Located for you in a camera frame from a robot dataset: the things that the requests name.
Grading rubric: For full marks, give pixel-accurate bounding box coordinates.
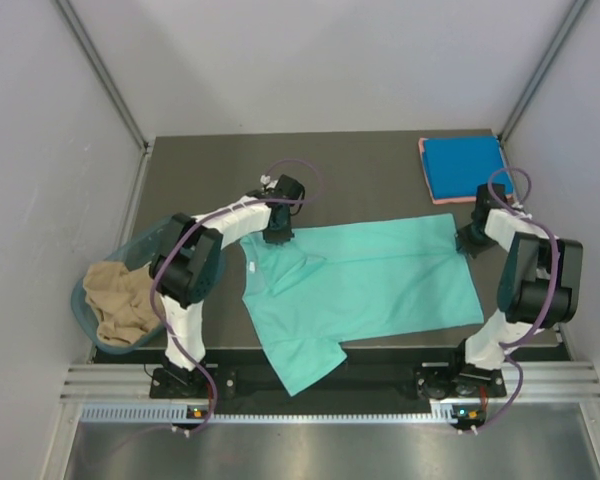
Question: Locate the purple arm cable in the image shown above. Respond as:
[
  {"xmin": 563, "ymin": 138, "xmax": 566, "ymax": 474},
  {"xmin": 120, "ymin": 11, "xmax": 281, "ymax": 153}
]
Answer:
[
  {"xmin": 459, "ymin": 167, "xmax": 566, "ymax": 431},
  {"xmin": 149, "ymin": 158, "xmax": 324, "ymax": 434}
]

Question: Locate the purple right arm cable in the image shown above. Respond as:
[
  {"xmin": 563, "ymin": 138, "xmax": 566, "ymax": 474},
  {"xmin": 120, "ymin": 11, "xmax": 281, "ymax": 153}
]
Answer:
[{"xmin": 459, "ymin": 167, "xmax": 566, "ymax": 431}]

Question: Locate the teal green t shirt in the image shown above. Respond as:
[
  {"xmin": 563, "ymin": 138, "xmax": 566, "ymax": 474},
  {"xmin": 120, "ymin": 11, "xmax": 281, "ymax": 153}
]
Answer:
[{"xmin": 240, "ymin": 214, "xmax": 484, "ymax": 396}]

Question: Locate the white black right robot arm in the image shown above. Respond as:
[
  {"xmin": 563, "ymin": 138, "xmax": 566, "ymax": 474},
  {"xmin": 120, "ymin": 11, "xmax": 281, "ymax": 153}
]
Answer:
[{"xmin": 446, "ymin": 183, "xmax": 583, "ymax": 396}]

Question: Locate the folded pink t shirt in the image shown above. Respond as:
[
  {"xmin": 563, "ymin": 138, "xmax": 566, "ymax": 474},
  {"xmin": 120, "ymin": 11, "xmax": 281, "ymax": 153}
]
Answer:
[{"xmin": 418, "ymin": 136, "xmax": 514, "ymax": 206}]

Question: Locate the left aluminium corner post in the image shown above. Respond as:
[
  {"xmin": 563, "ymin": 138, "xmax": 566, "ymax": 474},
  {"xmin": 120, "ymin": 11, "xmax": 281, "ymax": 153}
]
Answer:
[{"xmin": 52, "ymin": 0, "xmax": 149, "ymax": 151}]

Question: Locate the aluminium corner post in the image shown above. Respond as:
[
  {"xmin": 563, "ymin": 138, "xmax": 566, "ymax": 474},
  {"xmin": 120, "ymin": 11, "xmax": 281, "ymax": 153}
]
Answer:
[
  {"xmin": 497, "ymin": 0, "xmax": 592, "ymax": 146},
  {"xmin": 52, "ymin": 0, "xmax": 149, "ymax": 151}
]

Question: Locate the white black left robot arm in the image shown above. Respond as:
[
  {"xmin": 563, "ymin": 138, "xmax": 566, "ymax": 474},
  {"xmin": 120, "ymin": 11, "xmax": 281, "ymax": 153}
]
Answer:
[{"xmin": 149, "ymin": 175, "xmax": 305, "ymax": 397}]

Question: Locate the aluminium frame rail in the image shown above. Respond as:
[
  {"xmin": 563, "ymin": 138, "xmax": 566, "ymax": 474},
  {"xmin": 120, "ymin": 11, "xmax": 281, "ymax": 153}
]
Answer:
[{"xmin": 60, "ymin": 361, "xmax": 600, "ymax": 403}]

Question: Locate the right aluminium corner post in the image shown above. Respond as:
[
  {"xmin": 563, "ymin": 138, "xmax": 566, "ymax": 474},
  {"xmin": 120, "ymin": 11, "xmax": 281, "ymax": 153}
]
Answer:
[{"xmin": 497, "ymin": 0, "xmax": 592, "ymax": 146}]

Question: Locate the crumpled beige t shirt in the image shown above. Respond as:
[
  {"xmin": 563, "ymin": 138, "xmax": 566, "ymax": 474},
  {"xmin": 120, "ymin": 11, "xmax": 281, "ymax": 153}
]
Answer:
[{"xmin": 82, "ymin": 261, "xmax": 162, "ymax": 347}]

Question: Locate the grey slotted cable duct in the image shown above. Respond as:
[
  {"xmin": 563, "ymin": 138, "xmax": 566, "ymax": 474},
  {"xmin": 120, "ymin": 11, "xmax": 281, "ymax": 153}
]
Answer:
[{"xmin": 80, "ymin": 403, "xmax": 479, "ymax": 425}]

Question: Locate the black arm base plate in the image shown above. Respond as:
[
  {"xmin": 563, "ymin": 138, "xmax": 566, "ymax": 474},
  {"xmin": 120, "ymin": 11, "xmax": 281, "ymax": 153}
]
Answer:
[{"xmin": 148, "ymin": 349, "xmax": 507, "ymax": 406}]

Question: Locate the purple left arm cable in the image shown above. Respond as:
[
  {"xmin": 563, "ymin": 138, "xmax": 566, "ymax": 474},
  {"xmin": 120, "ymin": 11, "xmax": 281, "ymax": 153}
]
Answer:
[{"xmin": 149, "ymin": 158, "xmax": 324, "ymax": 434}]

